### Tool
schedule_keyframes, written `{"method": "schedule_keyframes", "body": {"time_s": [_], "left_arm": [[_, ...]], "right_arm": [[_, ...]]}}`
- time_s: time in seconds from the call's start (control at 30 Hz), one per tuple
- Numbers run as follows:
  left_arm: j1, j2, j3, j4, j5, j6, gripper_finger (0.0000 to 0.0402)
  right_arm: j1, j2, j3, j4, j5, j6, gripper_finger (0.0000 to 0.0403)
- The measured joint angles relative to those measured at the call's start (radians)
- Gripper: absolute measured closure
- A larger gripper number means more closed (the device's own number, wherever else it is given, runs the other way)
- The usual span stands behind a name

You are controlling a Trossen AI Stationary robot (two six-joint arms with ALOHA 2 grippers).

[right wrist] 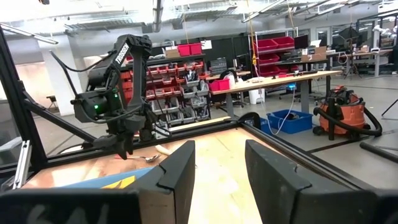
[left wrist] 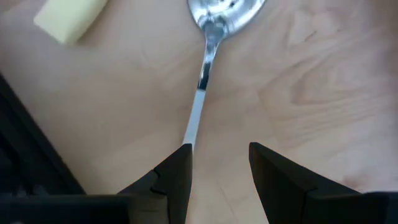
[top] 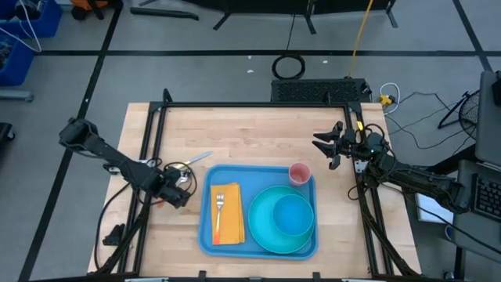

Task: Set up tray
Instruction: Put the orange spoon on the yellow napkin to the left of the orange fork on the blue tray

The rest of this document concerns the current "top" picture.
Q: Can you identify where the white paper sheet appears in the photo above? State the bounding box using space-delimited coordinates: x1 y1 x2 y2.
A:
414 192 455 225

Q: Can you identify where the blue plastic bowl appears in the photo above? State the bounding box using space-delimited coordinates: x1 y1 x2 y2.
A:
272 193 315 238

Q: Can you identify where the orange handled fork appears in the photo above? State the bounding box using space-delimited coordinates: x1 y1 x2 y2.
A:
212 191 226 246

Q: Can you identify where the blue storage bin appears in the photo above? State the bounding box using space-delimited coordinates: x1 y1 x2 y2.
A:
0 34 36 87
0 0 63 40

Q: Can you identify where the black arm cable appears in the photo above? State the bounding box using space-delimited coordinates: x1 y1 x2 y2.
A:
347 123 501 255
93 158 196 271

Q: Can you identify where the teal plastic plate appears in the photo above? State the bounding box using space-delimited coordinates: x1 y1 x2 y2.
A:
247 185 316 255

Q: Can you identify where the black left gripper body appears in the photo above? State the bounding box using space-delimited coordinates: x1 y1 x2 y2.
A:
148 168 187 199

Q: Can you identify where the yellow hanging cable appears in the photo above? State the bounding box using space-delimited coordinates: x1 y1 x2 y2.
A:
347 0 376 79

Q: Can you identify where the black wire fan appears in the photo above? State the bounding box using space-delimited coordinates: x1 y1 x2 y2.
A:
437 89 481 141

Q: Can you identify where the blue plastic tray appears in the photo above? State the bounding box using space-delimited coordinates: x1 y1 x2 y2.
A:
197 163 319 262

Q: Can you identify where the yellow cloth napkin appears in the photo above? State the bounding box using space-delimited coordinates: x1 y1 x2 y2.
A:
210 182 247 246

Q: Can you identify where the black keyboard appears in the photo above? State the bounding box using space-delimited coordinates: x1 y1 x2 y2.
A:
472 173 501 223

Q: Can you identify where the black partition screen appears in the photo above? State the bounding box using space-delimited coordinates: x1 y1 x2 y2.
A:
183 0 398 35

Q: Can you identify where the orange and black object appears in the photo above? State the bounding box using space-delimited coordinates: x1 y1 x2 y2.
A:
69 0 118 20

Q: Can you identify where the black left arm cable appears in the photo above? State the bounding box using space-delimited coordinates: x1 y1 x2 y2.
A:
93 158 196 271

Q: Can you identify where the white looped cable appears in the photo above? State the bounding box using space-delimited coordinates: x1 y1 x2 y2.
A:
378 82 402 115

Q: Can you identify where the coiled black cable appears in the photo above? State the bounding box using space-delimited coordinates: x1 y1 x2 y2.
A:
271 53 307 81

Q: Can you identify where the black mesh computer case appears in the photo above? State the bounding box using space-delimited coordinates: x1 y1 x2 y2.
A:
270 78 371 104

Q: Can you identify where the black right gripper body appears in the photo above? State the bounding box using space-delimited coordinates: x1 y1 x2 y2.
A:
335 131 371 160

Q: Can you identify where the cream handled table knife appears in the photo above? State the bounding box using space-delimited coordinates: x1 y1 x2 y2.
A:
171 150 214 172

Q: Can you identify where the pink plastic cup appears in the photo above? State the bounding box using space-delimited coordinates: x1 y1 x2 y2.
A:
288 162 312 187

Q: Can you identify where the long black bar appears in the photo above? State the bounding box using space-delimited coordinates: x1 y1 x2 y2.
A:
129 6 200 22

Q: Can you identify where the black aluminium table frame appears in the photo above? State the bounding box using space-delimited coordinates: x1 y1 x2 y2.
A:
89 88 422 280

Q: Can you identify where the grey desk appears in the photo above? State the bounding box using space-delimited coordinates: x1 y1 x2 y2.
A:
453 158 501 264
475 70 501 168

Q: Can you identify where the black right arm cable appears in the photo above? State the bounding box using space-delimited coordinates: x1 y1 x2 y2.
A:
347 123 501 255

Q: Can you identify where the black plastic bracket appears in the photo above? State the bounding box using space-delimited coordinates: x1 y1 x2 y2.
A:
102 222 127 247

